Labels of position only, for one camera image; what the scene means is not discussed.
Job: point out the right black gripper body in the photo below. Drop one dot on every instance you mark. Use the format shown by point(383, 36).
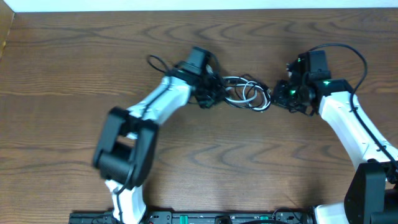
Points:
point(289, 97)

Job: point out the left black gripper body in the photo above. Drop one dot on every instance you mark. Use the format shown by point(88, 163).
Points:
point(210, 92)

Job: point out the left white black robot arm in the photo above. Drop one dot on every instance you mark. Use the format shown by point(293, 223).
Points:
point(125, 150)

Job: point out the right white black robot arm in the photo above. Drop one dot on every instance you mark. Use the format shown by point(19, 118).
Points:
point(372, 193)

